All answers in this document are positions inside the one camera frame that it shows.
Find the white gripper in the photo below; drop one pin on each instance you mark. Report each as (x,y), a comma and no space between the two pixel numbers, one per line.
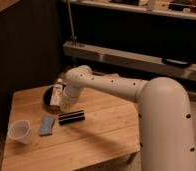
(66,104)

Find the black whiteboard eraser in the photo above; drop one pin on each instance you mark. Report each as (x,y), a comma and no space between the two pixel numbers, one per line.
(71,117)

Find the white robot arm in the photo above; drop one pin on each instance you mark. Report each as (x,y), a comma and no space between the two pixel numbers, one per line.
(167,140)

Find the white tube on plate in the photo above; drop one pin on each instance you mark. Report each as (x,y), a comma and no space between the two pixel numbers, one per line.
(56,93)

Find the black round plate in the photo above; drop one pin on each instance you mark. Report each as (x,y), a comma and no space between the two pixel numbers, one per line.
(46,101)

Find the blue sponge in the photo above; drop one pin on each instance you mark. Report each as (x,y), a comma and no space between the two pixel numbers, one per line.
(45,128)

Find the clear plastic cup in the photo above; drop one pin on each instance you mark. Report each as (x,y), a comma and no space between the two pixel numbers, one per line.
(20,131)

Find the metal vertical pole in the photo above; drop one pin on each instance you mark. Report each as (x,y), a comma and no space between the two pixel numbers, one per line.
(73,37)

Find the wooden shelf unit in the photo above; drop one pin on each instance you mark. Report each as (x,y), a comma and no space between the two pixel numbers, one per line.
(132,37)

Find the black handle on shelf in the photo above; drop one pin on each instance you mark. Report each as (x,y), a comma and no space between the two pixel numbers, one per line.
(174,63)

